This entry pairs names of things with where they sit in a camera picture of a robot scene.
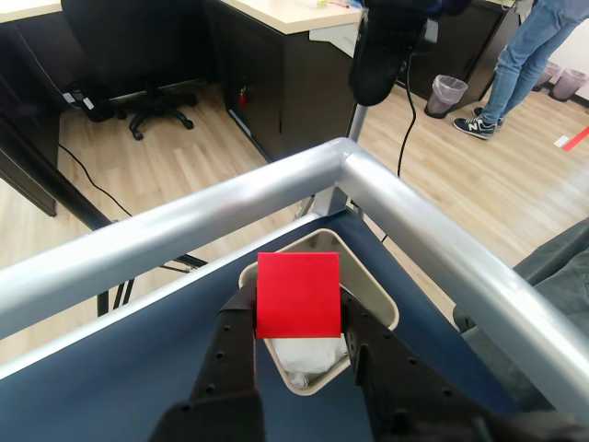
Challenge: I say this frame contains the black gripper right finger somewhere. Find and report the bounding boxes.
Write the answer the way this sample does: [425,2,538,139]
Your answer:
[339,283,589,442]

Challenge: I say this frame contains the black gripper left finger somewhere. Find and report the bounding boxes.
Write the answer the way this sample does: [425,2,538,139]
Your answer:
[149,281,266,442]

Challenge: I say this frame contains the red cube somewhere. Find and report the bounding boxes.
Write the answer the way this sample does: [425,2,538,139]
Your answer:
[256,251,344,341]

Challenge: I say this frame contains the beige box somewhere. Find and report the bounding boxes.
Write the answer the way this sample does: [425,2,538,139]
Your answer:
[237,228,399,397]

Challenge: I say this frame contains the white paper padding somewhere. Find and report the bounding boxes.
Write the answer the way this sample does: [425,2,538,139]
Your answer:
[266,338,349,389]

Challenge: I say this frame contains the black metal stand legs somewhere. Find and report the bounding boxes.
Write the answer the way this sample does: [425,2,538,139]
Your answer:
[95,250,209,320]

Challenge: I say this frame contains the dark grey fabric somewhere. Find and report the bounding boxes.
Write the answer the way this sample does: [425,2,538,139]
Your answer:
[453,220,589,412]

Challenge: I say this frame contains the wood top desk, black sides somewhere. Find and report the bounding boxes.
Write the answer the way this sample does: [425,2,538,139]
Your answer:
[202,0,365,163]
[0,0,116,231]

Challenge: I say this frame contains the lined waste bin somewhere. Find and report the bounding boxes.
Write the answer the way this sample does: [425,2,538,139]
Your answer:
[423,75,469,120]
[549,68,589,103]
[534,62,562,92]

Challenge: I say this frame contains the black power adapter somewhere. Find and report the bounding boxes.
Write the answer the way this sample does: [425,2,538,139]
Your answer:
[62,89,98,112]

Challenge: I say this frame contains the red and white floor tape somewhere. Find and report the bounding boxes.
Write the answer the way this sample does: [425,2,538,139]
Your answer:
[553,125,589,152]

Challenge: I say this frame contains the black office chair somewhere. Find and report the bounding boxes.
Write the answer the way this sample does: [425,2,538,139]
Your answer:
[61,0,217,142]

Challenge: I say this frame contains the person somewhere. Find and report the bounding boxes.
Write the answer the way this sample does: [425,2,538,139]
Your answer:
[453,0,589,141]

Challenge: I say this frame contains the dark office cabinet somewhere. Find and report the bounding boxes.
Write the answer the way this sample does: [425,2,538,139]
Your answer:
[404,0,522,105]

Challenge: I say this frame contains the silver metal frame rail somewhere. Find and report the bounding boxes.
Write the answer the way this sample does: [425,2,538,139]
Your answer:
[0,103,589,415]

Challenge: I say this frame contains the black floor cable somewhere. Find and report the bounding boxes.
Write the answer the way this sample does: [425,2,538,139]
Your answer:
[56,141,133,217]

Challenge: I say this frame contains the black overhead camera cable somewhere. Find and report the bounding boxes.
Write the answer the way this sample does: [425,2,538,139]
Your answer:
[395,53,418,179]

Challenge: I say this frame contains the black overhead camera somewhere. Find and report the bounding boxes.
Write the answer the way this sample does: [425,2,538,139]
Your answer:
[348,0,439,107]

